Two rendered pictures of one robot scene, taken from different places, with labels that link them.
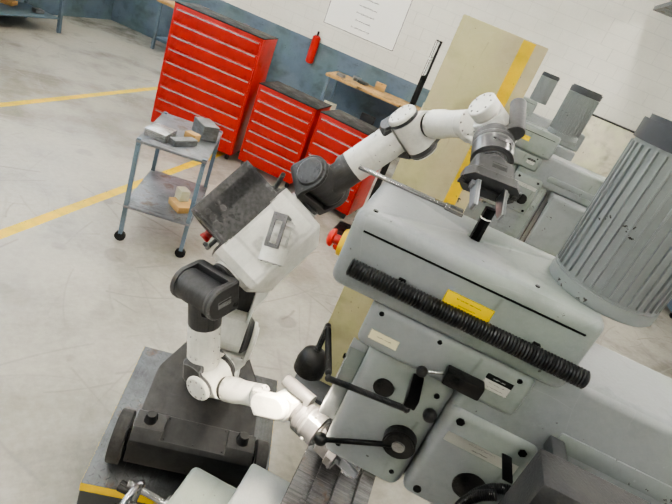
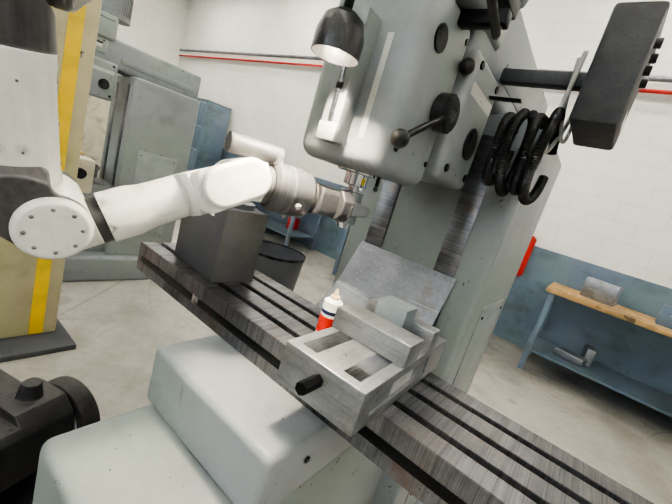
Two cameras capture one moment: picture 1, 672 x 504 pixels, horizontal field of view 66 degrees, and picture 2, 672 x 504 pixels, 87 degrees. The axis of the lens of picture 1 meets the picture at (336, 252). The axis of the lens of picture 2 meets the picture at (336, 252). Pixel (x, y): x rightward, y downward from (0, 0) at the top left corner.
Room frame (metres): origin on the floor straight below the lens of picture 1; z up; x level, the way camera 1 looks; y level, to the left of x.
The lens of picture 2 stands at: (0.63, 0.41, 1.28)
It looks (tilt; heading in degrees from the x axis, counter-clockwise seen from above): 11 degrees down; 297
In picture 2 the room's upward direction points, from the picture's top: 17 degrees clockwise
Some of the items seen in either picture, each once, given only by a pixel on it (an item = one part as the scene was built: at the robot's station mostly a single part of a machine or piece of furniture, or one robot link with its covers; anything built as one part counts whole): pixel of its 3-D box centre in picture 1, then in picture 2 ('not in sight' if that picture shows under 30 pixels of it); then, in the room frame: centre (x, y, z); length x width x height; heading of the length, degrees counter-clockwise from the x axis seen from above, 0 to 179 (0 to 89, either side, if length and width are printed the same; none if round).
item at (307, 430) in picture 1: (325, 437); (310, 197); (1.01, -0.16, 1.23); 0.13 x 0.12 x 0.10; 154
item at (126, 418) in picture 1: (120, 435); not in sight; (1.38, 0.48, 0.50); 0.20 x 0.05 x 0.20; 12
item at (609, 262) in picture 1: (649, 221); not in sight; (0.94, -0.49, 2.05); 0.20 x 0.20 x 0.32
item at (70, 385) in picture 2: (256, 466); (64, 415); (1.49, -0.04, 0.50); 0.20 x 0.05 x 0.20; 12
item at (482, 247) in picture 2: not in sight; (405, 343); (0.89, -0.85, 0.78); 0.50 x 0.47 x 1.56; 83
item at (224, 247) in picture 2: not in sight; (219, 232); (1.33, -0.27, 1.06); 0.22 x 0.12 x 0.20; 167
